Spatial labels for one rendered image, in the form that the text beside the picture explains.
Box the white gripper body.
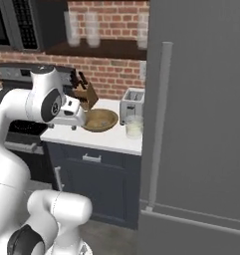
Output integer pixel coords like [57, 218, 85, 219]
[52, 110, 89, 128]

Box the wooden ice bowl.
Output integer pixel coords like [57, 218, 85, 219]
[80, 108, 120, 133]

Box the clear drinking glass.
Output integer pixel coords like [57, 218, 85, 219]
[84, 11, 102, 49]
[64, 10, 82, 48]
[135, 12, 150, 51]

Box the grey fridge door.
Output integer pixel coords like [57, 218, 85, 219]
[138, 0, 240, 231]

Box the grey fridge freezer drawer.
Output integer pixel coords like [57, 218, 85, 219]
[136, 208, 240, 255]

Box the wooden knife block with knives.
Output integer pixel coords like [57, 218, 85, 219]
[69, 70, 100, 113]

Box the black and steel stove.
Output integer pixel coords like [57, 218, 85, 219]
[0, 62, 77, 184]

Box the dark blue drawer front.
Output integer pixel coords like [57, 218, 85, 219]
[46, 141, 142, 171]

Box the silver toaster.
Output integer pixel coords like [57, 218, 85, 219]
[119, 87, 146, 127]

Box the dark blue cupboard door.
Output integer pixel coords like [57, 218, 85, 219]
[55, 164, 141, 230]

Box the black microwave oven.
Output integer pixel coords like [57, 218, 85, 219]
[0, 0, 68, 53]

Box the steel oven door handle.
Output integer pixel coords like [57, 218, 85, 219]
[3, 140, 46, 155]

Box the silver drawer handle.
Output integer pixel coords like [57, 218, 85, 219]
[82, 152, 103, 164]

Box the silver cupboard door handle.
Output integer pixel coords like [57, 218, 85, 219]
[54, 165, 65, 192]

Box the dark wooden wall shelf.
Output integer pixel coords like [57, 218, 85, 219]
[45, 39, 149, 62]

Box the grey fridge door handle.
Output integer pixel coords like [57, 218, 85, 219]
[145, 41, 174, 212]

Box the white wall socket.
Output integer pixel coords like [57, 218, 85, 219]
[139, 60, 147, 82]

